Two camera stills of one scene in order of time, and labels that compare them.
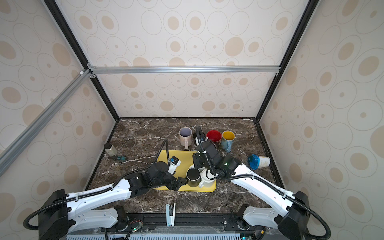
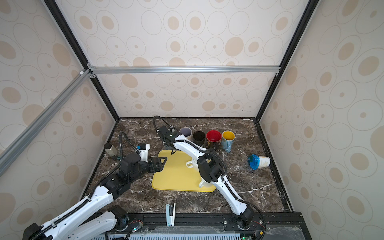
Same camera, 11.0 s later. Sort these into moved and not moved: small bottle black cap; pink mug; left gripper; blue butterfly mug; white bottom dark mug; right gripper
Moved: right gripper; left gripper
Not moved: blue butterfly mug; white bottom dark mug; small bottle black cap; pink mug
